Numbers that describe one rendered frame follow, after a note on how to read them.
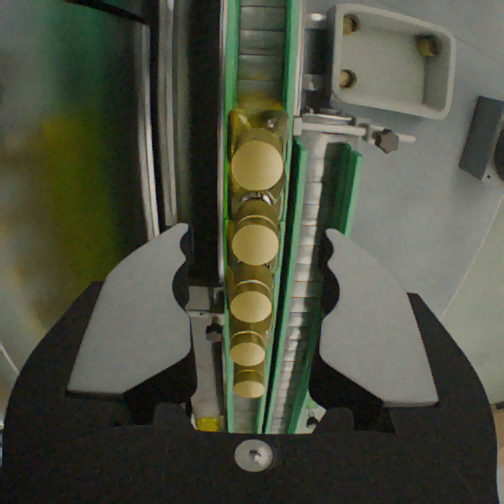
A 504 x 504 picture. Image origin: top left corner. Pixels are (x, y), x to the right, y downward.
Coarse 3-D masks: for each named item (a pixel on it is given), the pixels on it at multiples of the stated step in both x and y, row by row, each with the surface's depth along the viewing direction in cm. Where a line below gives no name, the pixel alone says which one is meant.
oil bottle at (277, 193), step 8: (232, 176) 29; (232, 184) 29; (280, 184) 29; (232, 192) 29; (240, 192) 29; (248, 192) 28; (264, 192) 28; (272, 192) 29; (280, 192) 29; (232, 200) 29; (240, 200) 29; (272, 200) 29; (280, 200) 29; (232, 208) 30; (280, 208) 30; (232, 216) 30; (280, 216) 30
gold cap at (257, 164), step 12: (252, 132) 22; (264, 132) 22; (240, 144) 20; (252, 144) 20; (264, 144) 20; (276, 144) 21; (240, 156) 20; (252, 156) 20; (264, 156) 20; (276, 156) 20; (240, 168) 20; (252, 168) 20; (264, 168) 20; (276, 168) 20; (240, 180) 21; (252, 180) 21; (264, 180) 21; (276, 180) 21
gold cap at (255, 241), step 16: (240, 208) 26; (256, 208) 25; (272, 208) 26; (240, 224) 23; (256, 224) 22; (272, 224) 23; (240, 240) 23; (256, 240) 23; (272, 240) 23; (240, 256) 24; (256, 256) 24; (272, 256) 24
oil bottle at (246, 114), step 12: (240, 108) 27; (252, 108) 27; (264, 108) 28; (276, 108) 28; (228, 120) 27; (240, 120) 26; (252, 120) 26; (264, 120) 26; (276, 120) 26; (288, 120) 27; (228, 132) 27; (240, 132) 26; (276, 132) 26; (288, 132) 27; (228, 144) 27; (228, 156) 28
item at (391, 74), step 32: (384, 32) 45; (416, 32) 43; (448, 32) 38; (352, 64) 49; (384, 64) 48; (416, 64) 48; (448, 64) 42; (352, 96) 47; (384, 96) 52; (416, 96) 51; (448, 96) 44
